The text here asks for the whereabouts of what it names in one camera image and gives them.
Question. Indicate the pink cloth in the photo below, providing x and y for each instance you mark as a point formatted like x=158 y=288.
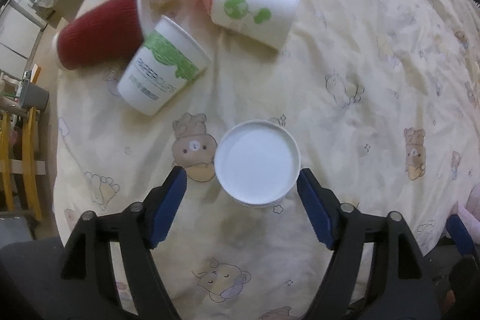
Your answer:
x=468 y=205

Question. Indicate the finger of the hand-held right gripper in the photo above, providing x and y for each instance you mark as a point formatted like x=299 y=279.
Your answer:
x=460 y=235

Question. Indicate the white cabinet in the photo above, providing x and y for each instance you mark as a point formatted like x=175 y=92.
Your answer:
x=17 y=35

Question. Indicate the grey box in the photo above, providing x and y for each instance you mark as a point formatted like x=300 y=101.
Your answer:
x=33 y=95

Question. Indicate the white cup with green globe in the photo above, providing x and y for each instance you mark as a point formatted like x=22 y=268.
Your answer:
x=255 y=14

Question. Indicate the cream bear printed blanket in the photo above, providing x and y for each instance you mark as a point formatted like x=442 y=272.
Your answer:
x=375 y=80

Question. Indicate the yellow wooden chair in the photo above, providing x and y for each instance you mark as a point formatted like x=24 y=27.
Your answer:
x=28 y=162

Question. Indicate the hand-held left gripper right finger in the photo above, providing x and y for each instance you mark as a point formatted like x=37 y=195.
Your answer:
x=315 y=207

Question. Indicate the plain white paper cup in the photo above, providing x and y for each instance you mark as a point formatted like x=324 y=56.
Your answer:
x=258 y=162

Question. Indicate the white cup with green band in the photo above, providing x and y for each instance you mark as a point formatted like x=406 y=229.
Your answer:
x=157 y=76

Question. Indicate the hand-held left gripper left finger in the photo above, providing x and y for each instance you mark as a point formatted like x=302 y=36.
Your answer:
x=168 y=205

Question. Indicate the red ribbed paper cup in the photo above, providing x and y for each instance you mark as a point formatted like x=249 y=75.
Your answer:
x=99 y=31

